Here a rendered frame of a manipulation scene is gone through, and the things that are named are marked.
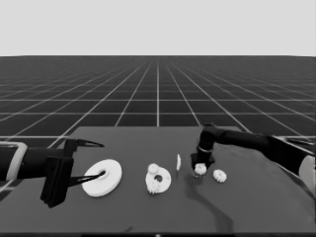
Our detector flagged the small white T-shaped piece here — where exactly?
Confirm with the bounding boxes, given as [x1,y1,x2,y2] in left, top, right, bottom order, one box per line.
[175,153,183,172]

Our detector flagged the small white toothed gear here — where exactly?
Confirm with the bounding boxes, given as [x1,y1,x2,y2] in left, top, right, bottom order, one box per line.
[147,162,160,176]
[194,163,207,176]
[145,181,161,196]
[212,168,228,184]

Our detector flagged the large thick white disc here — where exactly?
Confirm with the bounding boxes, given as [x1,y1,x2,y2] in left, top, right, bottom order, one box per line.
[81,158,123,198]

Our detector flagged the white round carrier with pins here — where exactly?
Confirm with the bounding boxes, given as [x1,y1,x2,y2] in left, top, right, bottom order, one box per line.
[144,165,173,195]

